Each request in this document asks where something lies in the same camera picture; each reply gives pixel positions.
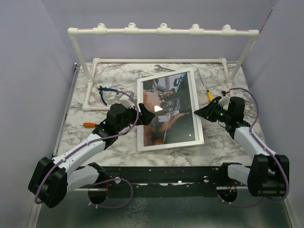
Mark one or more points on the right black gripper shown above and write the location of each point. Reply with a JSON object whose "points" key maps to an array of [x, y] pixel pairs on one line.
{"points": [[208, 111]]}

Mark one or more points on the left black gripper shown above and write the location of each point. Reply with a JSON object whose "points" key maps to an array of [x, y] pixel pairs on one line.
{"points": [[145, 116]]}

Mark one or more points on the white picture frame with photo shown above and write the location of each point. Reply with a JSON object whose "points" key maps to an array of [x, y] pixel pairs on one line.
{"points": [[173, 98]]}

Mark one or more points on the yellow black handled screwdriver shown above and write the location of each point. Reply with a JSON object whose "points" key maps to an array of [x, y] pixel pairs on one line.
{"points": [[209, 94]]}

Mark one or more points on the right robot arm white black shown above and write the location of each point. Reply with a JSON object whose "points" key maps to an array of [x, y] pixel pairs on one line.
{"points": [[268, 174]]}

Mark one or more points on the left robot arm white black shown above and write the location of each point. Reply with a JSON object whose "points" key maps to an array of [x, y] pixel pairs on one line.
{"points": [[53, 178]]}

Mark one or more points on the silver open-end wrench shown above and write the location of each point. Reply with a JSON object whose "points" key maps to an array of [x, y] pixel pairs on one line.
{"points": [[160, 68]]}

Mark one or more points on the white PVC pipe rack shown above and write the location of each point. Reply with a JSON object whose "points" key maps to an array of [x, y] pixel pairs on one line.
{"points": [[162, 30]]}

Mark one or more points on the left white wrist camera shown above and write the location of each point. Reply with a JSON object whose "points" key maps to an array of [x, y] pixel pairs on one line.
{"points": [[127, 100]]}

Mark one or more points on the orange handled screwdriver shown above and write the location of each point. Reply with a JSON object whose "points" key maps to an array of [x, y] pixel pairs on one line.
{"points": [[90, 125]]}

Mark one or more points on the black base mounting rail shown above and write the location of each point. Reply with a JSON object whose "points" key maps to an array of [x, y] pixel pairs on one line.
{"points": [[159, 182]]}

